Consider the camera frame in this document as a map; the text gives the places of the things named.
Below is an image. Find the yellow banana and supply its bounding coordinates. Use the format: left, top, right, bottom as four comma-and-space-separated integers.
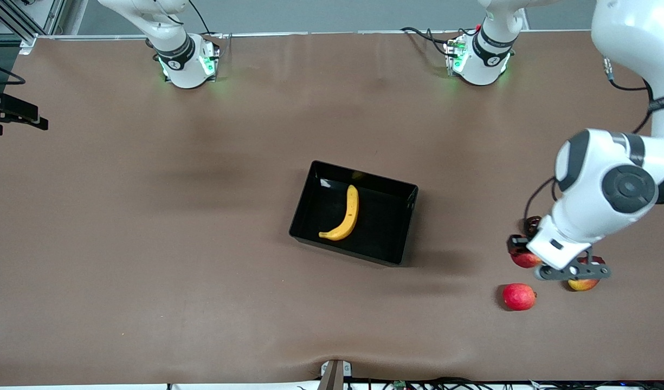
318, 185, 360, 242

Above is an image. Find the aluminium frame profile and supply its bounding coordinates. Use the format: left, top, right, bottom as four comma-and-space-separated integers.
0, 0, 67, 55

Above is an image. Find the black plastic box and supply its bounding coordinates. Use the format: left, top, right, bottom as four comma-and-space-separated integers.
288, 160, 419, 267

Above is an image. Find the small red yellow apple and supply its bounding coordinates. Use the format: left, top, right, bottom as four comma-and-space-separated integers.
512, 248, 543, 269

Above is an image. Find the metal clamp bracket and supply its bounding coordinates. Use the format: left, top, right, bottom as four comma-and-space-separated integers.
317, 359, 353, 390

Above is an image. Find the red yellow mango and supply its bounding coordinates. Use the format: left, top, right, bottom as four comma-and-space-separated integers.
568, 256, 607, 292

